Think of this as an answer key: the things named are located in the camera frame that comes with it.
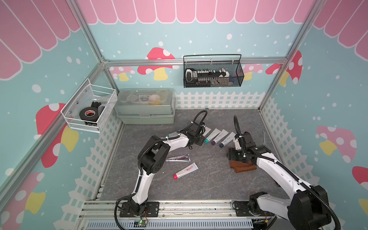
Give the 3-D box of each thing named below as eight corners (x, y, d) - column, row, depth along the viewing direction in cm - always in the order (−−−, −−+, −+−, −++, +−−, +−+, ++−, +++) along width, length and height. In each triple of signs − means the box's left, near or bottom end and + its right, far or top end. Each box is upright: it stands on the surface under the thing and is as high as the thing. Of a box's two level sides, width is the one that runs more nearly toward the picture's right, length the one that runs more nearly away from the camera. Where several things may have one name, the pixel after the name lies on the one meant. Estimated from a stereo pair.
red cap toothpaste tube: (175, 181, 85) (175, 180, 83) (172, 175, 88) (172, 174, 85) (198, 168, 90) (198, 167, 88) (195, 163, 92) (195, 162, 90)
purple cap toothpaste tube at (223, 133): (213, 146, 100) (213, 144, 98) (209, 142, 102) (209, 140, 100) (227, 133, 107) (228, 131, 105) (223, 130, 108) (224, 128, 107)
